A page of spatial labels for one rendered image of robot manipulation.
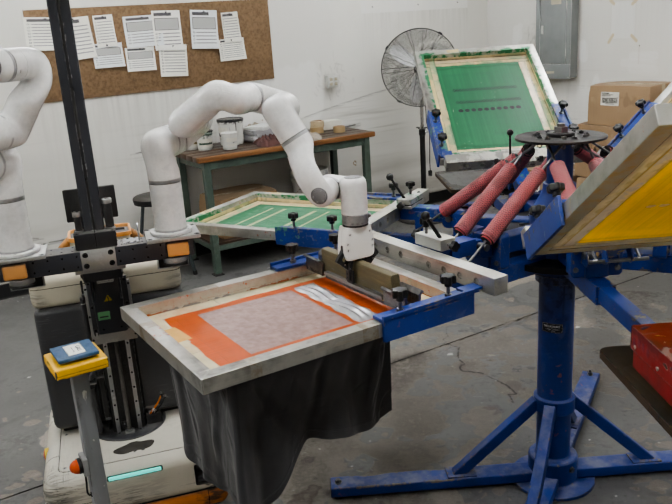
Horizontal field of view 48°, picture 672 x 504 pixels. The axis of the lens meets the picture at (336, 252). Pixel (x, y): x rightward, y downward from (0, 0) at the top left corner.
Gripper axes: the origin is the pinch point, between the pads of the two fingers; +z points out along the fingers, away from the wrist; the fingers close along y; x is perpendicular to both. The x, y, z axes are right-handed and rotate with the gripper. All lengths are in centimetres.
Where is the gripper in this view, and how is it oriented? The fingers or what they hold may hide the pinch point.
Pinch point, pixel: (358, 274)
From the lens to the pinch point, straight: 217.1
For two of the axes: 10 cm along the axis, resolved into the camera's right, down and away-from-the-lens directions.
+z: 0.6, 9.6, 2.9
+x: 5.4, 2.1, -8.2
